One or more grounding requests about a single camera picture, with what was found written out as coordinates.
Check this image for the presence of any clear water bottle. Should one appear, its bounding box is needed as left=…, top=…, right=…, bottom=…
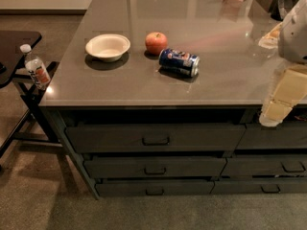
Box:
left=20, top=44, right=51, bottom=90

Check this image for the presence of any white paper bowl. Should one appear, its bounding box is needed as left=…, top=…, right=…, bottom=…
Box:
left=85, top=34, right=130, bottom=62

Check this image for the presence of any glass jar with pastries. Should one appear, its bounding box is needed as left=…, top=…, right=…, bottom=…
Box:
left=258, top=23, right=282, bottom=49

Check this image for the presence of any grey cabinet island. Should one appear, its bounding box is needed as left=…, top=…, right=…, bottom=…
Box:
left=41, top=0, right=307, bottom=197

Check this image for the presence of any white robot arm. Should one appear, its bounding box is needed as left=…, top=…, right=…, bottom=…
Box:
left=259, top=0, right=307, bottom=127

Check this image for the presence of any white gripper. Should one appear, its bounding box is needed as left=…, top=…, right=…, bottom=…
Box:
left=259, top=64, right=307, bottom=127

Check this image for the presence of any dark metal container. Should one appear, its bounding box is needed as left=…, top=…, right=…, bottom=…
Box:
left=270, top=0, right=305, bottom=22

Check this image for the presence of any dark side table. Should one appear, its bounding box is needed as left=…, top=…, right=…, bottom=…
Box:
left=0, top=30, right=59, bottom=156

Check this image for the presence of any blue soda can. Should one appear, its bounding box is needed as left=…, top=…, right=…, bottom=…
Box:
left=158, top=48, right=200, bottom=78

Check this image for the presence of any red apple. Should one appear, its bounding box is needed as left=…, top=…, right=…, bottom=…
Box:
left=145, top=32, right=168, bottom=56

